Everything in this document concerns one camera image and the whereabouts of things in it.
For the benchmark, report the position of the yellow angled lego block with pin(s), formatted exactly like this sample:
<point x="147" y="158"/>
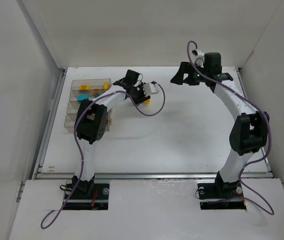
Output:
<point x="106" y="85"/>

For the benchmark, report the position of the aluminium rail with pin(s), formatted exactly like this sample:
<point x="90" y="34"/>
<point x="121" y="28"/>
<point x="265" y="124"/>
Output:
<point x="149" y="176"/>

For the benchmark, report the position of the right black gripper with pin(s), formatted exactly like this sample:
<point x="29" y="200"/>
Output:
<point x="185" y="75"/>

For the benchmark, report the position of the yellow flower lego block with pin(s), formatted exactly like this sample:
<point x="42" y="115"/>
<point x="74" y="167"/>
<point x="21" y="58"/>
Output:
<point x="146" y="102"/>

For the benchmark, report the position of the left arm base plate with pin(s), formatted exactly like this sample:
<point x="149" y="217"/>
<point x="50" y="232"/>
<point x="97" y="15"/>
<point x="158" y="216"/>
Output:
<point x="96" y="200"/>

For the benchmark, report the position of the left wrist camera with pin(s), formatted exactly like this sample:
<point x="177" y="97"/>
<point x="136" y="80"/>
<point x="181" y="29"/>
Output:
<point x="151" y="88"/>

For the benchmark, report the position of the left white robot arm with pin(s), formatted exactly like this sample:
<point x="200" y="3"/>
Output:
<point x="90" y="125"/>

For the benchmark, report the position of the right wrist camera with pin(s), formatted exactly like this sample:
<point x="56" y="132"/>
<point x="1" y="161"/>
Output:
<point x="199" y="58"/>

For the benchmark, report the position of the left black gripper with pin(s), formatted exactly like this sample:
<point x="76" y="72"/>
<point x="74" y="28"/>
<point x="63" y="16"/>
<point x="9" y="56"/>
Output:
<point x="138" y="93"/>

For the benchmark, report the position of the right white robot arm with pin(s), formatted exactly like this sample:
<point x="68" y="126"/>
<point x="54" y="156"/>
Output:
<point x="248" y="134"/>

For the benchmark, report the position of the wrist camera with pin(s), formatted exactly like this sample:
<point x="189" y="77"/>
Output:
<point x="151" y="88"/>
<point x="199" y="58"/>

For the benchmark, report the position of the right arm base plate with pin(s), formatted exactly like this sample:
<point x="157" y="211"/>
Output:
<point x="213" y="196"/>

